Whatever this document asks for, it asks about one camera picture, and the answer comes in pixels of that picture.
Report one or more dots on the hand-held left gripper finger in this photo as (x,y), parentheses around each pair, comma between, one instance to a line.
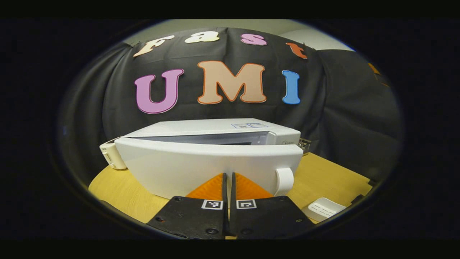
(233,190)
(225,190)

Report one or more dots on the white microwave oven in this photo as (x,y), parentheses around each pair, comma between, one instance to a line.
(179,169)

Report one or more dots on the white rectangular dish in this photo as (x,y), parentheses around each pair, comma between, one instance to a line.
(323,209)

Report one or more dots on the white toaster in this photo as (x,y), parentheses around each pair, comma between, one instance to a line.
(113,156)

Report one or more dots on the black backdrop cloth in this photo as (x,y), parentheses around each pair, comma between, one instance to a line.
(359,115)

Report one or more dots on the clear glass holder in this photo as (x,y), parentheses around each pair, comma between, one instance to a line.
(305,145)

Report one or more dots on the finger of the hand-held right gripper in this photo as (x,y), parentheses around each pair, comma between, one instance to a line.
(373,68)

